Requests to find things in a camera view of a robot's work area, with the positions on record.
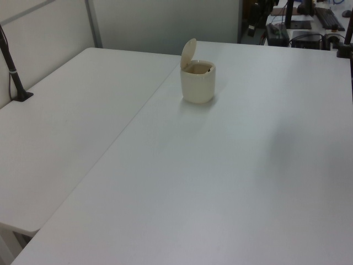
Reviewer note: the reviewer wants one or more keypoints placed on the beige lidded trash bin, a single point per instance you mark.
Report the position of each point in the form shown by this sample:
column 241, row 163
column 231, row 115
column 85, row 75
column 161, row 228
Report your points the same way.
column 197, row 88

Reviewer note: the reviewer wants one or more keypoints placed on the black hanging device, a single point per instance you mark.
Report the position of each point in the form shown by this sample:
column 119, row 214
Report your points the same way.
column 253, row 19

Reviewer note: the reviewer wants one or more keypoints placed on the black electronics box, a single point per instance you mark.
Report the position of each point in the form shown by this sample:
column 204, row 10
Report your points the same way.
column 277, row 34

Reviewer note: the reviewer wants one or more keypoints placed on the black flat device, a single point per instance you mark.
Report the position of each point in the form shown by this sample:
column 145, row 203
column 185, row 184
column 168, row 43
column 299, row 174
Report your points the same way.
column 306, row 38

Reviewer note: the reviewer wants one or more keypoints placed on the black monitor stand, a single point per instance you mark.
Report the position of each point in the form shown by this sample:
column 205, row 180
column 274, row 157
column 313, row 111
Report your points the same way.
column 289, row 12

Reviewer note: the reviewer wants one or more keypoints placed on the black keyboard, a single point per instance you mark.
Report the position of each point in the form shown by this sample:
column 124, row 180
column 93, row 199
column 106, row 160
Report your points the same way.
column 329, row 18

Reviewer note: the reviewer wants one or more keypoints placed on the black computer mouse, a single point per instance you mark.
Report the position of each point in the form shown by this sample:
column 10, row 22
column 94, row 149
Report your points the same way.
column 347, row 13

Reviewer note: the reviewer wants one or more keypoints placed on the black camera stand pole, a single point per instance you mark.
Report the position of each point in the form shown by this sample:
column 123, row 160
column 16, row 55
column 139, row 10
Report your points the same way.
column 15, row 77

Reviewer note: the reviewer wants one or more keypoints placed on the black camera stand clamp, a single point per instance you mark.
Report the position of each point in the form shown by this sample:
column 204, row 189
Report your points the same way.
column 343, row 51

